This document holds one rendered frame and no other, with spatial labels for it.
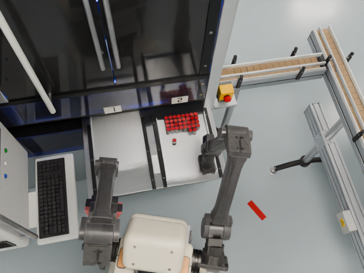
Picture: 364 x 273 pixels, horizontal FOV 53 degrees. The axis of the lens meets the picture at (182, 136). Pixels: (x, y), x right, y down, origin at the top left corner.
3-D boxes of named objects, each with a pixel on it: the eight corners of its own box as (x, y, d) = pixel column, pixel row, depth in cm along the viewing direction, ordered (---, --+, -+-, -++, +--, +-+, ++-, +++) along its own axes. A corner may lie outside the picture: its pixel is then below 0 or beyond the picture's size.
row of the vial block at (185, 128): (166, 131, 194) (166, 127, 190) (199, 127, 196) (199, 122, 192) (166, 135, 193) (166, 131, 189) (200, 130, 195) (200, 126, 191)
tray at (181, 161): (156, 121, 197) (156, 117, 194) (203, 114, 200) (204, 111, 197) (166, 180, 183) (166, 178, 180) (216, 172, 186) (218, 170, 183)
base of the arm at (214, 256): (195, 266, 135) (228, 271, 135) (199, 247, 133) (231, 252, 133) (196, 254, 144) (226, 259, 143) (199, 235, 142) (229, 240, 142)
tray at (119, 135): (90, 112, 197) (89, 109, 194) (138, 105, 200) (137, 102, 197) (96, 171, 183) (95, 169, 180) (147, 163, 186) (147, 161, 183)
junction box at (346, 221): (335, 214, 223) (342, 210, 215) (343, 213, 223) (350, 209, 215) (342, 234, 218) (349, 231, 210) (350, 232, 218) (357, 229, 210)
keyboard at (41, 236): (37, 162, 192) (36, 160, 190) (64, 157, 194) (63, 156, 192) (39, 239, 176) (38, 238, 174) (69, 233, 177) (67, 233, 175)
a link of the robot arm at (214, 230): (206, 249, 135) (221, 251, 136) (210, 224, 133) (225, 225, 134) (203, 238, 144) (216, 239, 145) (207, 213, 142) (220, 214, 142)
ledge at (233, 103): (208, 88, 209) (209, 86, 208) (230, 85, 211) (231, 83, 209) (214, 109, 204) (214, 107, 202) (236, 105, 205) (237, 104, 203)
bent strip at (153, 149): (150, 148, 190) (149, 143, 185) (155, 147, 190) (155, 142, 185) (154, 173, 184) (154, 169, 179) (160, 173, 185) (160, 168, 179)
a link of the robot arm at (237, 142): (227, 142, 114) (258, 145, 115) (221, 121, 126) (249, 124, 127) (201, 242, 137) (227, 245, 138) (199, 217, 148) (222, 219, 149)
